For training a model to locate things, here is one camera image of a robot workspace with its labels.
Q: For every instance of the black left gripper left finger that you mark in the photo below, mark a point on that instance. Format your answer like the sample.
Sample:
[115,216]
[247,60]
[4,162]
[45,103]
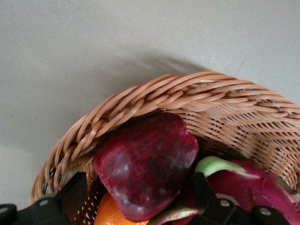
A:
[70,192]

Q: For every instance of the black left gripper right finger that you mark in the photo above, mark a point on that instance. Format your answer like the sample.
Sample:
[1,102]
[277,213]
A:
[205,189]

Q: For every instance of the dark red apple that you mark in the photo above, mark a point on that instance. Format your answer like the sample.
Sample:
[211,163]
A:
[145,164]

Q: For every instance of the pink dragon fruit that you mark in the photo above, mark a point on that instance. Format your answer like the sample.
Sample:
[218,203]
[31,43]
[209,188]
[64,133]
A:
[246,182]

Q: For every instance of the small orange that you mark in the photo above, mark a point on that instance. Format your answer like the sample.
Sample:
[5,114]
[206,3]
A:
[107,215]

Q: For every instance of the brown woven wicker basket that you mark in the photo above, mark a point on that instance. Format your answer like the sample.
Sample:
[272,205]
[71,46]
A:
[187,93]

